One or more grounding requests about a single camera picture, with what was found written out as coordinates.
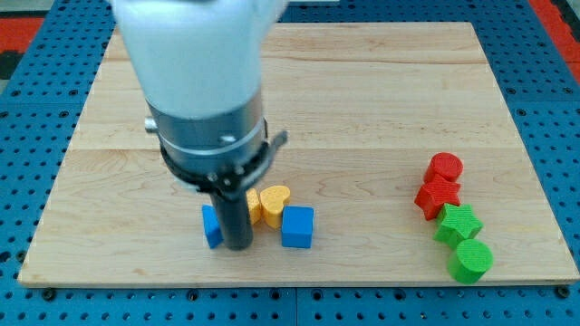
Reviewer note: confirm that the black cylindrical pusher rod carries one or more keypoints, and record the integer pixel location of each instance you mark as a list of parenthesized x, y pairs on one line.
[(234, 220)]

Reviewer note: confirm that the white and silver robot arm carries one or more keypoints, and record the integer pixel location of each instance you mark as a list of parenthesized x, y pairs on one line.
[(199, 66)]

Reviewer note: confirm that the yellow heart block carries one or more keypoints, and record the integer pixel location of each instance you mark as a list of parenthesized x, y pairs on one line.
[(273, 200)]

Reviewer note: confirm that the yellow block behind rod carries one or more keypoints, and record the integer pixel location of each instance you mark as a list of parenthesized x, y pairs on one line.
[(254, 206)]

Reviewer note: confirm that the blue block left of rod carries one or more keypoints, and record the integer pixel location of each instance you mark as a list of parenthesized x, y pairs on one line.
[(211, 226)]

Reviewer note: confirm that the blue cube block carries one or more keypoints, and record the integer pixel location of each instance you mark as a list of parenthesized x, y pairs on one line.
[(297, 226)]

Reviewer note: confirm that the wooden board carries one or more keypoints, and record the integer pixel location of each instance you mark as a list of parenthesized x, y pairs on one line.
[(365, 106)]

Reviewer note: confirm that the red star block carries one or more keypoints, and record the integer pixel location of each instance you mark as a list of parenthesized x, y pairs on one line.
[(434, 194)]

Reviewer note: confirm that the red cylinder block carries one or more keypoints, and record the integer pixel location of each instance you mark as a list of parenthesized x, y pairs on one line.
[(446, 165)]

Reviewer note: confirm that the green star block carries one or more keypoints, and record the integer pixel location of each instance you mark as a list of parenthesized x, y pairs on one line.
[(456, 224)]

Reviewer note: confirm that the green cylinder block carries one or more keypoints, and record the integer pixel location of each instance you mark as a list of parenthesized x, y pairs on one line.
[(469, 261)]

